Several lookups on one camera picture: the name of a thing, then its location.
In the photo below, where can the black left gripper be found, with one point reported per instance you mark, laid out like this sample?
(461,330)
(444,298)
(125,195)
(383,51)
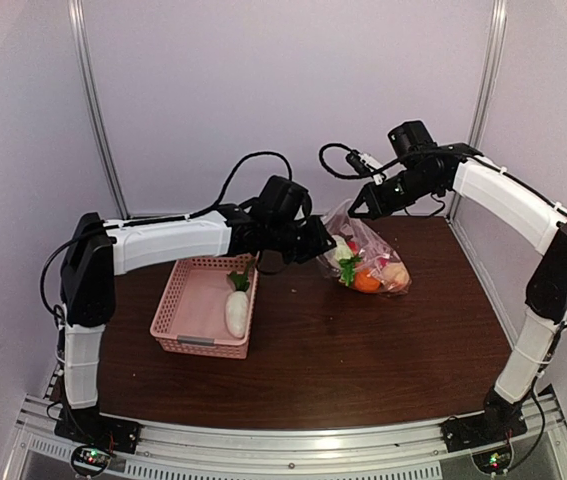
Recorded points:
(318,243)

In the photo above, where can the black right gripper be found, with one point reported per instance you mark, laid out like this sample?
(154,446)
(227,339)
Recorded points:
(377,203)

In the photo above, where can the white radish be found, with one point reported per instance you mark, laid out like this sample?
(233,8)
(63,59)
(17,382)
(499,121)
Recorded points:
(344,259)
(238,301)

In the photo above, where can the clear zip top bag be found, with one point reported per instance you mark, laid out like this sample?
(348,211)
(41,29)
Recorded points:
(361,237)

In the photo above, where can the orange tangerine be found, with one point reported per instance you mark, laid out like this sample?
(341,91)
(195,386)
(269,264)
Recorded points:
(365,282)

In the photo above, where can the yellow peach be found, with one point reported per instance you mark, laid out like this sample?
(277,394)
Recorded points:
(395,276)

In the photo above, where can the pink plastic basket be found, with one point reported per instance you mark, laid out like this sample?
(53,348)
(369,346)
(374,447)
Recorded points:
(190,317)

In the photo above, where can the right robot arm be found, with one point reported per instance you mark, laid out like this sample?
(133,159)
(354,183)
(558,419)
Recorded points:
(430,169)

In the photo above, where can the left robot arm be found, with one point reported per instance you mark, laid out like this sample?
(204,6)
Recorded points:
(279,219)

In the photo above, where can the right circuit board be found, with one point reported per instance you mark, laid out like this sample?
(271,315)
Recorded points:
(493,461)

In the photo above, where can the circuit board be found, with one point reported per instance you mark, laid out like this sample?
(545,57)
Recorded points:
(493,461)
(88,460)

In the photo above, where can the left circuit board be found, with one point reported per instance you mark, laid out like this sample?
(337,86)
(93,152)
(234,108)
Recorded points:
(88,460)

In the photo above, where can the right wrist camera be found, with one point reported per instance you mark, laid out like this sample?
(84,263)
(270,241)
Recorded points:
(366,166)

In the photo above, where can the right side aluminium rail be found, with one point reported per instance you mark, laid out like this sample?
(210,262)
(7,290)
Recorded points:
(501,258)

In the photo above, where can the right rear aluminium post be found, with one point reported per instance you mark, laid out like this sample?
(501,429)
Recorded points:
(491,67)

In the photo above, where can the aluminium post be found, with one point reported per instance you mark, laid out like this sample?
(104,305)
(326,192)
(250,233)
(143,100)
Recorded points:
(491,67)
(79,31)

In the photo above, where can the front aluminium frame rail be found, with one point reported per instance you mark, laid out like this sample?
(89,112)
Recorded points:
(414,450)

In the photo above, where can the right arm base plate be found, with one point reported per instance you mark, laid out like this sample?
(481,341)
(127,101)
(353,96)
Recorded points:
(470,432)

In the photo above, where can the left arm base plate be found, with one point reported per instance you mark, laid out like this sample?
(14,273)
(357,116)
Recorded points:
(106,433)

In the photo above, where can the left rear aluminium post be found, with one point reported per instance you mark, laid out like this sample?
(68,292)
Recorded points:
(79,31)

